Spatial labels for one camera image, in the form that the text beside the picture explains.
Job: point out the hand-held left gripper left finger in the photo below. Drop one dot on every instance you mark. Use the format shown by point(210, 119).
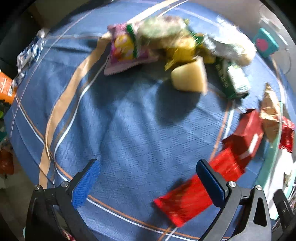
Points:
point(85, 183)

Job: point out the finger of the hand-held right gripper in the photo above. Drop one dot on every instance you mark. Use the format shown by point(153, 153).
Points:
point(283, 208)

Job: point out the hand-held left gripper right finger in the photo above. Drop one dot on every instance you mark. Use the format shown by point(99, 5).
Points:
point(211, 183)

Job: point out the teal cardboard box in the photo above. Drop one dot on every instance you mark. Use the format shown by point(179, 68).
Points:
point(269, 162)

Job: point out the brown snack packet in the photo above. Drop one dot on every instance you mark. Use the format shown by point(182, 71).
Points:
point(269, 109)

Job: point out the green milk carton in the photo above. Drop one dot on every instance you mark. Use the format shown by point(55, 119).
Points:
point(231, 78)

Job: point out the cream bun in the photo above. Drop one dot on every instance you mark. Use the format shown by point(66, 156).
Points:
point(189, 76)

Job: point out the clear bun packet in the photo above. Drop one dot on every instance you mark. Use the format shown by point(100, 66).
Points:
point(242, 52)

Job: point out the yellow snack packet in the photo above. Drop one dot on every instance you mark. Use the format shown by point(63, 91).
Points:
point(180, 49)

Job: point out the purple snack packet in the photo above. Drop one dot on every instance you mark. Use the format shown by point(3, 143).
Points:
point(122, 48)

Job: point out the green-edged bread packet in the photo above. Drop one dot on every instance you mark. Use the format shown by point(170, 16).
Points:
point(161, 30)

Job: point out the blue plaid tablecloth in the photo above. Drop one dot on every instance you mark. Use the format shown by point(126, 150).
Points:
point(129, 129)

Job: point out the orange-red bag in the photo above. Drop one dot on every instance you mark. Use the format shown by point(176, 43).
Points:
point(5, 162)

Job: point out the orange box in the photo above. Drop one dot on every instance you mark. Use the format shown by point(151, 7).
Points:
point(5, 88)

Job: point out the blue white packet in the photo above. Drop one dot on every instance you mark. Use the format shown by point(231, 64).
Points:
point(30, 53)

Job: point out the small teal box pink print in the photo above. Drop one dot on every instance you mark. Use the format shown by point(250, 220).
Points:
point(264, 42)

